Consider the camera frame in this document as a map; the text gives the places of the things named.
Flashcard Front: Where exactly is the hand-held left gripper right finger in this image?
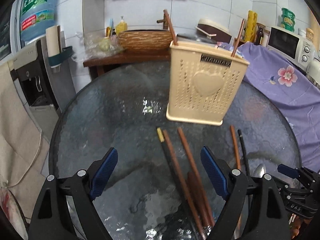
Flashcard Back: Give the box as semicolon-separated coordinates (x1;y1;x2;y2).
200;146;292;240

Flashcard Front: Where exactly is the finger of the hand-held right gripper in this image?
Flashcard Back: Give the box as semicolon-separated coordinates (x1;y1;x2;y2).
277;164;320;191

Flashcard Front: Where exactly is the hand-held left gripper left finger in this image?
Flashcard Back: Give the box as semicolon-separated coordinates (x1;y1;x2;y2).
29;147;118;240

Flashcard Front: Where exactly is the reddish brown wooden utensil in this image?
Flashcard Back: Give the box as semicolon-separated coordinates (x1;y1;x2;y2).
187;172;213;230

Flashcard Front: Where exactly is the metal spoon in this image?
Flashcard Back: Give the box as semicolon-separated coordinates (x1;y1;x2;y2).
251;164;267;178

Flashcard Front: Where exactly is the thin brown chopstick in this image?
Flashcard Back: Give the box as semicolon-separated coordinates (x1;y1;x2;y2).
229;125;243;171

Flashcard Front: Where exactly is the brown wooden chopstick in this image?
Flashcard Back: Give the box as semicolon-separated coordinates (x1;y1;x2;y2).
162;129;206;240
177;127;215;227
231;19;245;57
163;9;178;46

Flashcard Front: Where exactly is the black chopstick with yellow tip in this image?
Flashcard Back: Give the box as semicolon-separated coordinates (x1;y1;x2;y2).
157;127;200;230

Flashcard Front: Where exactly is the beige plastic utensil holder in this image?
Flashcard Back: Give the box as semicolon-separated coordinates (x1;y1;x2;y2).
166;41;250;127

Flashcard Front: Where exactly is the purple floral cloth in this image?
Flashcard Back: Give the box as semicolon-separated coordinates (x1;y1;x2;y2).
217;41;320;173

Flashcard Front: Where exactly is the beige cloth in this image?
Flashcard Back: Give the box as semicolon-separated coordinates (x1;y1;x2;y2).
0;60;50;240

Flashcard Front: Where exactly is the white appliance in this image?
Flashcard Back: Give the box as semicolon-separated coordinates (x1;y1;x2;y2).
307;57;320;80

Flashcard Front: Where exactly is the wooden side table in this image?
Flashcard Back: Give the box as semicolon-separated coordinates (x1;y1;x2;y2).
83;51;173;80

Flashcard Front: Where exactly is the water dispenser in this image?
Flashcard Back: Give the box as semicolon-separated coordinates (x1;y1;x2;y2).
10;38;77;143

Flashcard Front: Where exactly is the white microwave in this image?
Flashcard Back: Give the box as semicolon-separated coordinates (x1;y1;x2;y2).
266;26;315;67

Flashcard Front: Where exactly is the clear plastic bag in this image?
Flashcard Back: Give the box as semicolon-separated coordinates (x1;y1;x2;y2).
75;31;125;58

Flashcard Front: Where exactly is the brown glass bottle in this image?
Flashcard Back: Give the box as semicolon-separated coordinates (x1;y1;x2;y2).
255;27;264;46

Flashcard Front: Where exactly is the brown woven basin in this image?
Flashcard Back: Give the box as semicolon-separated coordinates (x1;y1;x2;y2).
117;29;173;54

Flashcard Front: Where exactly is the brown and cream rice cooker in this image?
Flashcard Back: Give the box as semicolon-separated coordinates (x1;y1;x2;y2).
195;18;230;43

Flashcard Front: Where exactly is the blue and yellow tube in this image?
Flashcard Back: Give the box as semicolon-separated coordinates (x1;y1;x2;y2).
106;18;115;37

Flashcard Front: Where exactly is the yellow soap bottle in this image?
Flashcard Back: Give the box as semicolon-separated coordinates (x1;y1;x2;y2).
115;16;128;34

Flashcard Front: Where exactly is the yellow box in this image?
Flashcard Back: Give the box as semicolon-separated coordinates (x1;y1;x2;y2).
247;10;258;43

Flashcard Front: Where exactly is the stack of green cans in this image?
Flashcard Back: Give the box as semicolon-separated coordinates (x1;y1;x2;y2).
280;7;297;32

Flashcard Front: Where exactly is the blue water bottle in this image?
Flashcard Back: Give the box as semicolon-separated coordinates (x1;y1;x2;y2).
19;0;58;43

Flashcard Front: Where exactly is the white cable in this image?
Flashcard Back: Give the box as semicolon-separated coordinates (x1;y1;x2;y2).
5;127;43;188

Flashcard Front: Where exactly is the teal wall holder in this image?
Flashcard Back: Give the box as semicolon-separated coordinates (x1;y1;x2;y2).
47;46;75;71

